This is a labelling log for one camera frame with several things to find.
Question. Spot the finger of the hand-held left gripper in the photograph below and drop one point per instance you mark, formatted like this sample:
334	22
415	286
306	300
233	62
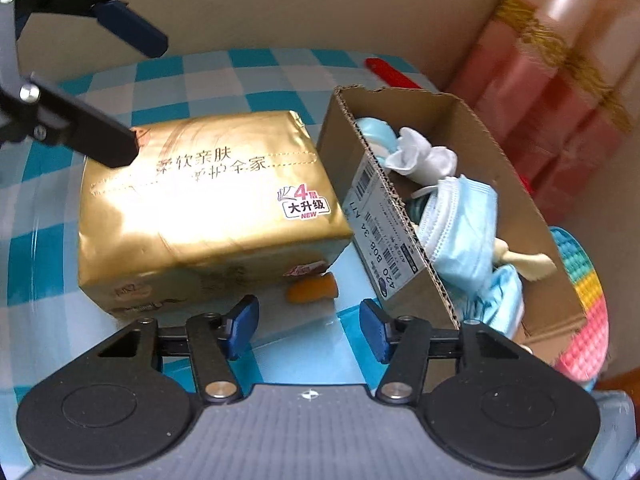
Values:
132	27
85	125

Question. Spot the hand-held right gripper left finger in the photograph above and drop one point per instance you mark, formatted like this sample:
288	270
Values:
245	322

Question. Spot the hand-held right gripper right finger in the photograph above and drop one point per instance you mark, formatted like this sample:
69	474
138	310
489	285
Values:
372	325

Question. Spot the brown cardboard box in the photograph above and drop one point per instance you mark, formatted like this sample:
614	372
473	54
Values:
385	220

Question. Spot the gold tissue pack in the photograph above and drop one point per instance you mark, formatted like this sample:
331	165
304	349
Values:
200	220

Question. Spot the orange mushroom-shaped peg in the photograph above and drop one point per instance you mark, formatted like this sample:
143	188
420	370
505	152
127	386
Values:
310	292

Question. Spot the blue white checked tablecloth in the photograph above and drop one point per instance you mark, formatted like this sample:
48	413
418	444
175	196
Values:
50	260

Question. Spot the white cloth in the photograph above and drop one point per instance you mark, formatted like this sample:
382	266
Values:
430	160

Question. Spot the colourful silicone bubble toy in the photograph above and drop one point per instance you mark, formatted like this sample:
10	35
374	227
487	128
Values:
585	310

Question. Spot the red plastic tool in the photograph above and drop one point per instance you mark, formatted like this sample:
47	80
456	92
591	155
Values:
395	75

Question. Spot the pink patterned curtain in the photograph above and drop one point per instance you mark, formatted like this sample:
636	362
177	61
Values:
550	110

